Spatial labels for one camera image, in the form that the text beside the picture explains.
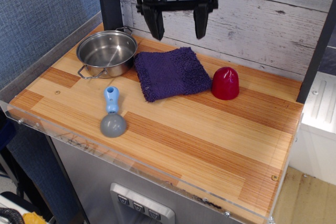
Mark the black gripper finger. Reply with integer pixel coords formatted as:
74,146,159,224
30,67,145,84
142,6,164,40
193,4,209,39

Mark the small stainless steel pot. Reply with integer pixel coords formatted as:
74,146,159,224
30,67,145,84
76,26,138,79

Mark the dark purple terry cloth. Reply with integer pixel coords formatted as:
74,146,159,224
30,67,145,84
134,47,212,102

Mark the red plastic dome cup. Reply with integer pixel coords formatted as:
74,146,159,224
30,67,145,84
211,67,239,100

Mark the blue grey ice cream scoop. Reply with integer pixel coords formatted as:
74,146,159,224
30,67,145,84
100,86,127,138

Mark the clear acrylic table guard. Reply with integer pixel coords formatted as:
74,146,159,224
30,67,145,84
0,11,304,224

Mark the stainless steel cabinet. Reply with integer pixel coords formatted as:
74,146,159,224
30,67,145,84
50,137,237,223

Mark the white ribbed appliance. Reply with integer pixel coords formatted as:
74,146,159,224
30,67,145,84
289,72,335,184

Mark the silver button control panel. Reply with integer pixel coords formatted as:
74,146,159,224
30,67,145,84
110,183,175,223

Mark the left dark metal post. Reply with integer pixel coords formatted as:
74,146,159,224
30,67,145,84
99,0,123,30

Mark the dark metal post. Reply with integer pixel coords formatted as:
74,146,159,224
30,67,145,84
99,0,123,30
297,0,335,104

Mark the right dark metal post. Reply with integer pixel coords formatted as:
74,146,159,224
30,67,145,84
297,0,335,104

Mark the yellow black braided cable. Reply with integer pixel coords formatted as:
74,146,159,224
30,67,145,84
0,207,48,224

